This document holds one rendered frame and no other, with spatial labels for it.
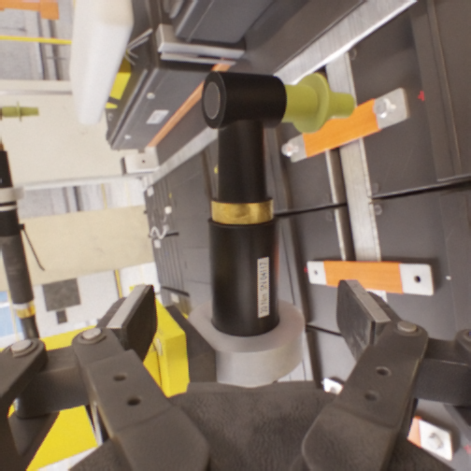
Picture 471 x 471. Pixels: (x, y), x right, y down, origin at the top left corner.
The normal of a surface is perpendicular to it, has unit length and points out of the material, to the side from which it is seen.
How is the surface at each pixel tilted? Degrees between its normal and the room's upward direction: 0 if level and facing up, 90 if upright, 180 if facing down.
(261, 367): 71
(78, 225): 90
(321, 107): 0
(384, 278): 0
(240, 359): 56
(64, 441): 90
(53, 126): 90
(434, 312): 0
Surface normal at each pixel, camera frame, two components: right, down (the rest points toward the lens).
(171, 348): 0.49, 0.22
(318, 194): -0.87, 0.15
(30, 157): 0.47, -0.05
